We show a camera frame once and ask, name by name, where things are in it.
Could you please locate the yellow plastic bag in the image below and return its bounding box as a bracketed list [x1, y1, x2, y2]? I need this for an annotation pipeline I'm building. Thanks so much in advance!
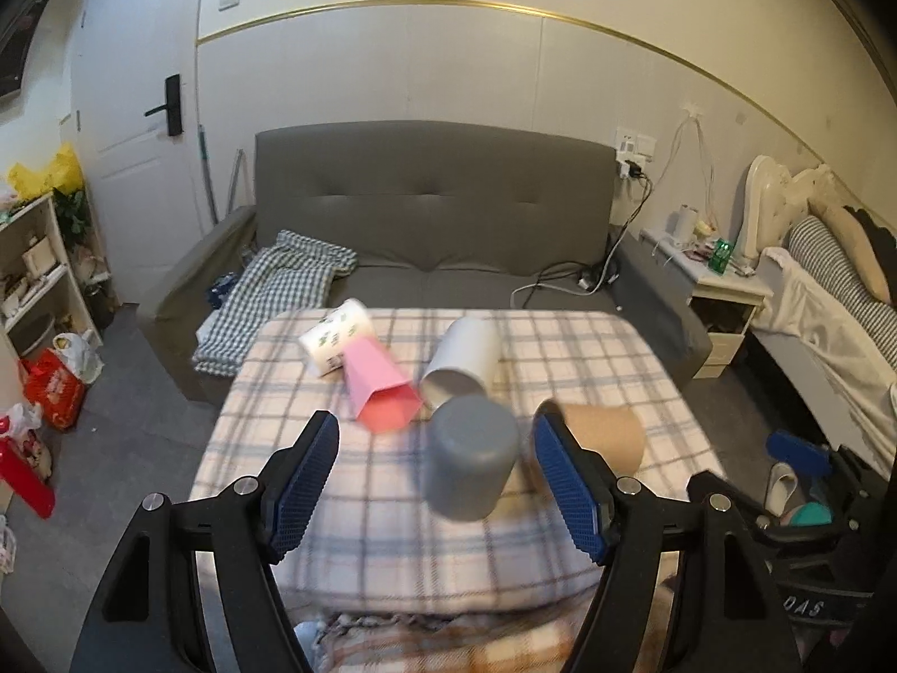
[7, 142, 86, 201]

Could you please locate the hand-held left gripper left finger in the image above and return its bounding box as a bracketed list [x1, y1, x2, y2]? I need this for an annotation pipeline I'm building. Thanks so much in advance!
[70, 410, 341, 673]

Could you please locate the pink plastic cup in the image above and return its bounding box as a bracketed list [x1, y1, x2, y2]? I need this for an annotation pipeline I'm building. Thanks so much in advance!
[343, 338, 426, 434]

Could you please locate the teal slipper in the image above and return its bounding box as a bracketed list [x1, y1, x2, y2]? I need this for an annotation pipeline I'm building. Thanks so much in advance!
[783, 500, 836, 529]

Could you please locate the grey sofa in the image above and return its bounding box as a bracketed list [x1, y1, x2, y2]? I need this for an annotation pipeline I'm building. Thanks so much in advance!
[136, 121, 716, 404]

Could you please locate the grey plastic cup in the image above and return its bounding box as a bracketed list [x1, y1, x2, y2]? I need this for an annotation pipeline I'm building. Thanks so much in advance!
[424, 394, 521, 522]

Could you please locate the striped pillow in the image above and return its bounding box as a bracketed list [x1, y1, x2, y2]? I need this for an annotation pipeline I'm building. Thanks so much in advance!
[788, 215, 897, 311]

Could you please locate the white cylinder container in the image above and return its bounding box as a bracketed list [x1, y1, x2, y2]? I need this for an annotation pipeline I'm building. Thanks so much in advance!
[673, 204, 703, 248]

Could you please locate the white bed headboard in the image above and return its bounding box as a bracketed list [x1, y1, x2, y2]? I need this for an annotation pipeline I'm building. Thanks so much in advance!
[732, 153, 850, 276]

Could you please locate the orange plaid fringed blanket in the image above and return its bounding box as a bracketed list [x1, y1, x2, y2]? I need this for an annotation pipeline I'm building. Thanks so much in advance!
[293, 561, 677, 673]

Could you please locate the white plastic bag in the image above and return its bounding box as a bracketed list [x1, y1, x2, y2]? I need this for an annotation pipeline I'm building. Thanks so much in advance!
[52, 329, 106, 385]

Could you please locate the black cable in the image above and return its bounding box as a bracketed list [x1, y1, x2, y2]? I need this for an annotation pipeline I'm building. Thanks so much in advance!
[533, 172, 656, 290]

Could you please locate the white shelf unit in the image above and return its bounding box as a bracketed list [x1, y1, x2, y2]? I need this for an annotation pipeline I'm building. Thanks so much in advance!
[0, 192, 108, 369]

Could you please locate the white nightstand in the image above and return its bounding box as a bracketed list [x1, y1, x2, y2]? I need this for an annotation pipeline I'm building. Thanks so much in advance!
[640, 224, 773, 384]

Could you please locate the white bed sheet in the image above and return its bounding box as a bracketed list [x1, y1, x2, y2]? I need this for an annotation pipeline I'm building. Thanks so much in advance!
[752, 246, 897, 453]

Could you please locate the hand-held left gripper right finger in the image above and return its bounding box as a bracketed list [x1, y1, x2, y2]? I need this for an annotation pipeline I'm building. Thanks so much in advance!
[533, 403, 804, 673]

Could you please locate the red box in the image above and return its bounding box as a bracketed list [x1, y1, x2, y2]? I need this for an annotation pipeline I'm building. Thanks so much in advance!
[0, 433, 57, 521]

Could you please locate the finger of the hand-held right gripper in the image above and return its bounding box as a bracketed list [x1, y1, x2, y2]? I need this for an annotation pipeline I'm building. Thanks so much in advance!
[766, 432, 832, 480]

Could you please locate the mop handle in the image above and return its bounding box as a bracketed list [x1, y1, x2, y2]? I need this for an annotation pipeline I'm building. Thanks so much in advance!
[197, 122, 220, 227]

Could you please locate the wall outlet panel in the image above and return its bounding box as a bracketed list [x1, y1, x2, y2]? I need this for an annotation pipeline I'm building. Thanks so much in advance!
[614, 125, 659, 159]

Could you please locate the white slipper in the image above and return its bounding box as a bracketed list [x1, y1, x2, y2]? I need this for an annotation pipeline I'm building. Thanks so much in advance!
[763, 460, 801, 517]

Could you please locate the dark blue cloth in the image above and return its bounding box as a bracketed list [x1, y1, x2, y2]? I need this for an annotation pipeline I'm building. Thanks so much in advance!
[206, 272, 243, 311]

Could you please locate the blue checked cloth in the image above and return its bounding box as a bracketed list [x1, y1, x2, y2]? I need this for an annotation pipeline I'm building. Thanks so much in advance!
[192, 230, 359, 377]

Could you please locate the white patterned paper cup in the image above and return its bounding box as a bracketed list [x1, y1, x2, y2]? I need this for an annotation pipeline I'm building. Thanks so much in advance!
[298, 298, 377, 378]

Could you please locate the black door handle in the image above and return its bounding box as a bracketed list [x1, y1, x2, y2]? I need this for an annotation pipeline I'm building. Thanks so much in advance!
[144, 73, 185, 136]

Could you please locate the red shopping bag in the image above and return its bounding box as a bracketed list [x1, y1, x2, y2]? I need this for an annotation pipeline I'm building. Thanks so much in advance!
[21, 347, 87, 433]

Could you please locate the green leafy plant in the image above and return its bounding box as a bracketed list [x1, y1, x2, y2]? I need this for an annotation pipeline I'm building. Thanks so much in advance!
[52, 186, 96, 255]

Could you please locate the plaid table cloth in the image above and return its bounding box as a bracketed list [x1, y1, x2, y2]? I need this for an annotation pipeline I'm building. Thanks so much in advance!
[191, 308, 730, 619]

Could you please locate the beige pillow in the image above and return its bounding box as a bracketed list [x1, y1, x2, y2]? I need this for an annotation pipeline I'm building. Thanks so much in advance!
[808, 195, 893, 297]

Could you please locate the hanging white cable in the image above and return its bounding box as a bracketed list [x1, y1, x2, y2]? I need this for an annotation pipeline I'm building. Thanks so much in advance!
[653, 104, 720, 229]

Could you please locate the white door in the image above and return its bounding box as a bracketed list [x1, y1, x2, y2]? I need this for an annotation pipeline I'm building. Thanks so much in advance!
[68, 0, 212, 304]

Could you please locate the white plastic cup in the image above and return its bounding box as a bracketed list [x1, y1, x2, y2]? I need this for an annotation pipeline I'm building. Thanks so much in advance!
[419, 316, 503, 409]

